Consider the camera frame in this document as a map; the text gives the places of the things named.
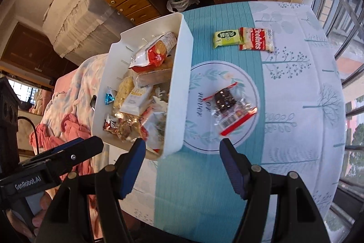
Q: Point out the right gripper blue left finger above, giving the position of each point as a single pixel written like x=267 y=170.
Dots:
x=112 y=184

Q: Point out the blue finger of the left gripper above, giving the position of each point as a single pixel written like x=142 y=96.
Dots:
x=66 y=161
x=69 y=147

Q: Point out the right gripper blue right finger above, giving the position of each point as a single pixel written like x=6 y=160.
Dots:
x=253 y=184

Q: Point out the walnut snack clear red bag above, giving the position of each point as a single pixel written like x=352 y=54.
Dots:
x=125 y=126

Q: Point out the blue foil candy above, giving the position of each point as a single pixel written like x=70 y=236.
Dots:
x=110 y=96

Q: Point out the brownie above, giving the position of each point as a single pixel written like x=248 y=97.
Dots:
x=230 y=108

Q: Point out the orange oats protein bar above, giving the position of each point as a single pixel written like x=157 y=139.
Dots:
x=137 y=101

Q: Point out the beige cracker pack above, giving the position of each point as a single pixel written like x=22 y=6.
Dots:
x=152 y=78

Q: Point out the red white biscuit pack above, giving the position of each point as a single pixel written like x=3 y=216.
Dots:
x=153 y=54

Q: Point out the red white cookies pack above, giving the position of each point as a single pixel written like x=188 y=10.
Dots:
x=256 y=39

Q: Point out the red jujube snack bag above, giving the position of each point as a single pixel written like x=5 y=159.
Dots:
x=152 y=127

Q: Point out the clear bag yellow puffs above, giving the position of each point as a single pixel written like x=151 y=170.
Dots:
x=125 y=87

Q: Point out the person's left hand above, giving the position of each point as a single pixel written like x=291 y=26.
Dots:
x=31 y=219

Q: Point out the black phone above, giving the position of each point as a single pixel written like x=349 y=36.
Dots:
x=93 y=102

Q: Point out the white plastic storage bin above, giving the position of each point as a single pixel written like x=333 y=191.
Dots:
x=172 y=96

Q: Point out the brown wooden door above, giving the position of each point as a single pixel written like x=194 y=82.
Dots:
x=32 y=51

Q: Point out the blue white patterned tablecloth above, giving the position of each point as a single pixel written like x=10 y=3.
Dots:
x=299 y=126

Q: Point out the lace covered cabinet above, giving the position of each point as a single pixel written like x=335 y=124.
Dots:
x=80 y=29

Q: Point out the green small snack pack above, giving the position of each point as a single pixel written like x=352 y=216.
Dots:
x=227 y=38

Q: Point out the white plastic bag under desk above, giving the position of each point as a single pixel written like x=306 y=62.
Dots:
x=180 y=5

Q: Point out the metal window grille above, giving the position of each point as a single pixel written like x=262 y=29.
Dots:
x=342 y=21

